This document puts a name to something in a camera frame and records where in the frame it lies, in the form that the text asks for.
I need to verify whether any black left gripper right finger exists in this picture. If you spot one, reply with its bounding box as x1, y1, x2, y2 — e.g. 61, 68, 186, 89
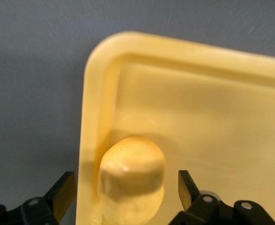
170, 170, 275, 225

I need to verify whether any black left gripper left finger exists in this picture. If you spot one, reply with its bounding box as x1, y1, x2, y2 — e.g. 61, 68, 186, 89
0, 171, 77, 225

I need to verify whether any yellow plastic tray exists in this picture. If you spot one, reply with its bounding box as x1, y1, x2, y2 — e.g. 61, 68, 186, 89
75, 30, 275, 225

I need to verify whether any yellow potato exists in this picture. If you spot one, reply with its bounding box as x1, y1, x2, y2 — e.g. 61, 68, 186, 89
97, 136, 168, 225

